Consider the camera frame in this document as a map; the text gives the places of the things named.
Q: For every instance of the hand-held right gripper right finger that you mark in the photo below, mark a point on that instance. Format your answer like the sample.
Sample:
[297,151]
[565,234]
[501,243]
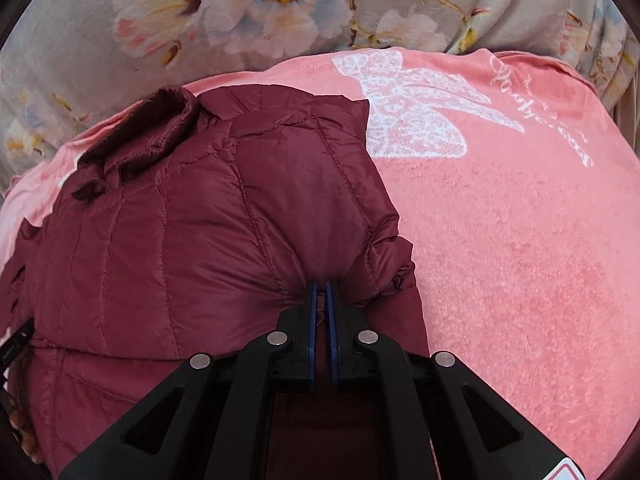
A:
[331,310]

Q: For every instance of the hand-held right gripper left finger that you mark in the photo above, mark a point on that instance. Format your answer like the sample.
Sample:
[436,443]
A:
[312,310]

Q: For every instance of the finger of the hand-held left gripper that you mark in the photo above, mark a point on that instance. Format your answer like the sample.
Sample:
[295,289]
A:
[17,341]

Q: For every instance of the maroon quilted puffer jacket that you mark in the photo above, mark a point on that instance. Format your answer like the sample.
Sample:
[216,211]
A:
[200,220]

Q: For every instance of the person's left hand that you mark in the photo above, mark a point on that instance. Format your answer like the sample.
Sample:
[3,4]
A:
[22,422]

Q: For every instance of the pink blanket with white print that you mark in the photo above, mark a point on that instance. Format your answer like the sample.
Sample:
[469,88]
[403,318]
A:
[500,260]

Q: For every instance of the grey floral blanket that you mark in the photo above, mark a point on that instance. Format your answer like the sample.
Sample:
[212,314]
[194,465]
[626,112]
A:
[100,70]

